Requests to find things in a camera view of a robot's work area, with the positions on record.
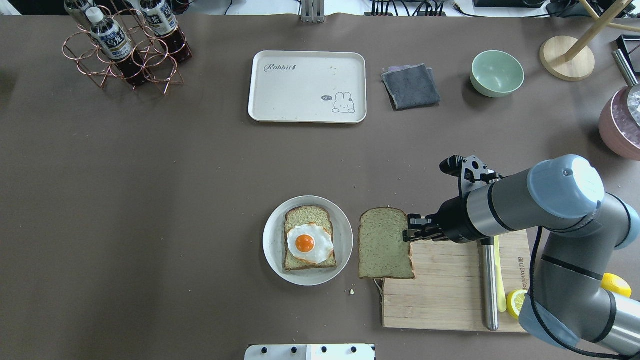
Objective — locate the wooden cutting board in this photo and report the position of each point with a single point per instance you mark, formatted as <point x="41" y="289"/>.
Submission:
<point x="446" y="292"/>

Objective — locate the fried egg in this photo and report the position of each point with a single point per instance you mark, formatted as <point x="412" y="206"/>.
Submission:
<point x="310" y="243"/>

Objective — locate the black gripper camera mount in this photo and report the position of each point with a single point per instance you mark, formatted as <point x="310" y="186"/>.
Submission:
<point x="472" y="173"/>

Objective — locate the tea bottle front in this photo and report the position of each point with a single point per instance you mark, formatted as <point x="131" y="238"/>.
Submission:
<point x="116" y="45"/>

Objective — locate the bread slice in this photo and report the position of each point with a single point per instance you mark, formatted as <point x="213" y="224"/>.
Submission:
<point x="303" y="215"/>
<point x="383" y="254"/>

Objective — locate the copper wire bottle rack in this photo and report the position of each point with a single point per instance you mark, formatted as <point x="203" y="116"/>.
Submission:
<point x="139" y="42"/>

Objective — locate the yellow lemon left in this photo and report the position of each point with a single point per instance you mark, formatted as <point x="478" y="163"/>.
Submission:
<point x="616" y="284"/>

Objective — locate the mint green bowl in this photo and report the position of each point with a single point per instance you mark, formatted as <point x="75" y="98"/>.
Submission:
<point x="496" y="74"/>

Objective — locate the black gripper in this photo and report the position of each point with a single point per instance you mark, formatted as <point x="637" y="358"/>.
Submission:
<point x="454" y="220"/>

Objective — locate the folded grey cloth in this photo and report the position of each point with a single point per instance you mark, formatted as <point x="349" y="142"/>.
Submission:
<point x="411" y="86"/>

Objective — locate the tea bottle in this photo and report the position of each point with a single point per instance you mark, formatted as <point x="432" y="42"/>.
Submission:
<point x="162" y="21"/>
<point x="116" y="45"/>

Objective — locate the pink bowl with ice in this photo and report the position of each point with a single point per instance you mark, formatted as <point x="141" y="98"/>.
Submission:
<point x="618" y="129"/>

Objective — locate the wooden mug tree stand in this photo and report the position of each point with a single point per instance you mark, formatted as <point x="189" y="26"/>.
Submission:
<point x="571" y="59"/>

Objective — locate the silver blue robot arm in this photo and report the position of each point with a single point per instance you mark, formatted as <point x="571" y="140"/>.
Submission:
<point x="565" y="302"/>

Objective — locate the tea bottle back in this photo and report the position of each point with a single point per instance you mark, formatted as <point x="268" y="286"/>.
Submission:
<point x="162" y="21"/>

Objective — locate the cream rabbit tray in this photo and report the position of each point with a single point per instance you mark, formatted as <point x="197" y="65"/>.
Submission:
<point x="308" y="87"/>

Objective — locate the halved lemon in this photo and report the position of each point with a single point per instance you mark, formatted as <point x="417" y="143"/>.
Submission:
<point x="515" y="301"/>

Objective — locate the bread slice on plate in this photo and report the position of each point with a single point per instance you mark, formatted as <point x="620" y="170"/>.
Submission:
<point x="303" y="215"/>

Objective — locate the white round plate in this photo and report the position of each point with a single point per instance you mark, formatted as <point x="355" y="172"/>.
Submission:
<point x="273" y="237"/>

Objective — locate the metal ice scoop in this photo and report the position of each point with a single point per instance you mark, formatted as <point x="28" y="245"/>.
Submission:
<point x="632" y="93"/>

